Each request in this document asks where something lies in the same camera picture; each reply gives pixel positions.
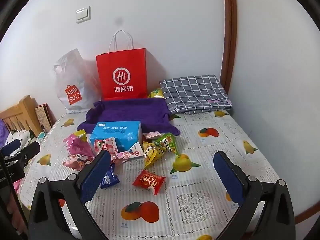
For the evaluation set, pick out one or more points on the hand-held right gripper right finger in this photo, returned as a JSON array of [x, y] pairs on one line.
[[228, 178]]

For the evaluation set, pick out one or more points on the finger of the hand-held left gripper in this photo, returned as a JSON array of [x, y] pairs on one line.
[[10, 146], [25, 153]]

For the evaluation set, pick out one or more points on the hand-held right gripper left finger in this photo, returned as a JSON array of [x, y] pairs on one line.
[[95, 177]]

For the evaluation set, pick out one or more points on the pink panda snack packet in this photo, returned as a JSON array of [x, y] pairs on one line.
[[77, 163]]

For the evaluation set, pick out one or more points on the pink packet with yellow corner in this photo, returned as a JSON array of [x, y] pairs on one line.
[[80, 147]]

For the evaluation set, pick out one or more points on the red strawberry snack packet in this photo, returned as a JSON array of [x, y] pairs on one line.
[[107, 146]]

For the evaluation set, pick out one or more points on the red white blueberry snack packet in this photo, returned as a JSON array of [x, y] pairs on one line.
[[131, 152]]

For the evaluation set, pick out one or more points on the red candy packet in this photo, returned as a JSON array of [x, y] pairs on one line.
[[148, 181]]

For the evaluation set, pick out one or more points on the yellow cracker snack packet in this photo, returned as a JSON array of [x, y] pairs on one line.
[[153, 155]]

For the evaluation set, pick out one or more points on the green snack packet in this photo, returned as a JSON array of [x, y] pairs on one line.
[[167, 142]]

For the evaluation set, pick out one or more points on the purple towel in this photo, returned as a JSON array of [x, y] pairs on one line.
[[140, 110]]

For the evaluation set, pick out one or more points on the person's left hand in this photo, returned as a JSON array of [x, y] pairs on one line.
[[15, 212]]

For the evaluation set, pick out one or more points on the white spotted cloth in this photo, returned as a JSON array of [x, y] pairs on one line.
[[20, 137]]

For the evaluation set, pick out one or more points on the small blue snack packet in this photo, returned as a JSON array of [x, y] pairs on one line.
[[110, 178]]

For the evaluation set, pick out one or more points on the purple plush item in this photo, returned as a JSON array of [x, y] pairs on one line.
[[2, 130]]

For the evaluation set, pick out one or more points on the teal white small box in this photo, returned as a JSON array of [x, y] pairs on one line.
[[41, 137]]

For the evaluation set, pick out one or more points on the pale pink plastic packet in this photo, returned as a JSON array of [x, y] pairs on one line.
[[118, 160]]

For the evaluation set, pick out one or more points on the fruit print tablecloth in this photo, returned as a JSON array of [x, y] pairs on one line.
[[200, 160]]

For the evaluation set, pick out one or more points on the brown patterned box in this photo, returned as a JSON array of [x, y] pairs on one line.
[[45, 116]]

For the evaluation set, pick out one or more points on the blue tissue pack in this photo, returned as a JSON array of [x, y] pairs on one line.
[[117, 132]]

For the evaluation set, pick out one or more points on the small pink white packet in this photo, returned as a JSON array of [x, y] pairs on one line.
[[153, 135]]

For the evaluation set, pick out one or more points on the white plastic shopping bag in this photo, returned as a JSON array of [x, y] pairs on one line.
[[72, 80]]

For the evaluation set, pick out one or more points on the brown wooden strip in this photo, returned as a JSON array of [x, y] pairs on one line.
[[308, 216]]

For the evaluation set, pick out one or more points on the grey checked folded cloth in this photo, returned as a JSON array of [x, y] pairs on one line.
[[195, 92]]

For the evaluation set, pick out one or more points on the yellow green chip bag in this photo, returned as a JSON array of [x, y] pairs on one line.
[[156, 93]]

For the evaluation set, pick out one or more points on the red paper carrier bag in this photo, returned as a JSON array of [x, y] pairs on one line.
[[120, 65]]

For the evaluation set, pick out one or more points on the light wooden slatted frame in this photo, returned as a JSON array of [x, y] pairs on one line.
[[22, 110]]

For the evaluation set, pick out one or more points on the brown wooden door frame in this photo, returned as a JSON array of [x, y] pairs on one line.
[[231, 30]]

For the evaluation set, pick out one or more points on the white wall light switch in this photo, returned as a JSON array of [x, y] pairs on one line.
[[83, 14]]

